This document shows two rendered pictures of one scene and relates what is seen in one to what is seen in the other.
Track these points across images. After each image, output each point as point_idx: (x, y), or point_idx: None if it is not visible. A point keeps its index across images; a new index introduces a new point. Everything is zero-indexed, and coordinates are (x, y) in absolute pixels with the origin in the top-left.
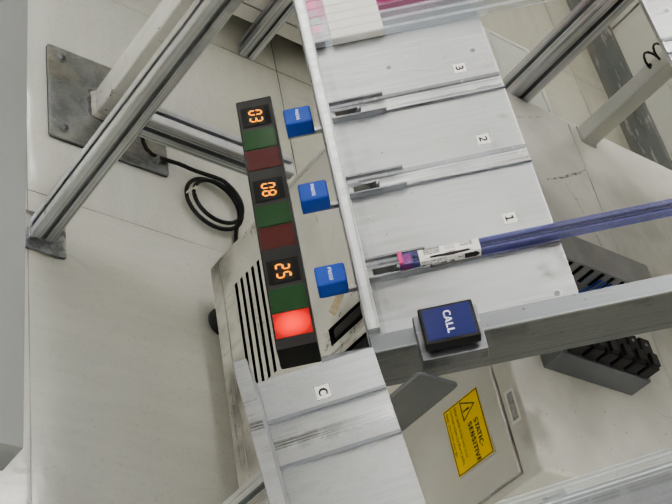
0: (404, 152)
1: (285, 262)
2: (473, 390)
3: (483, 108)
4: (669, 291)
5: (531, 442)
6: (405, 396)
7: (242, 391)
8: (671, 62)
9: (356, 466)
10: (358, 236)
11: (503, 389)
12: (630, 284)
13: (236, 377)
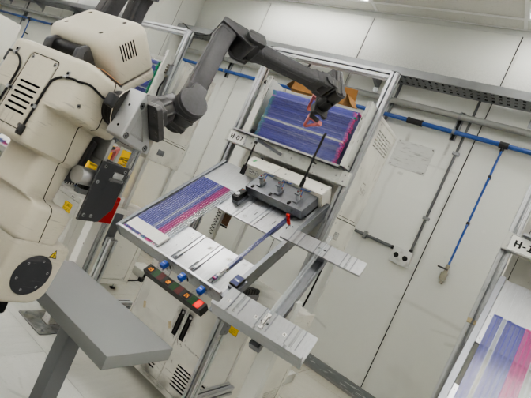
0: (194, 258)
1: (186, 293)
2: None
3: (205, 242)
4: (271, 255)
5: None
6: None
7: (217, 305)
8: (236, 217)
9: (247, 309)
10: (201, 277)
11: None
12: (263, 257)
13: (213, 303)
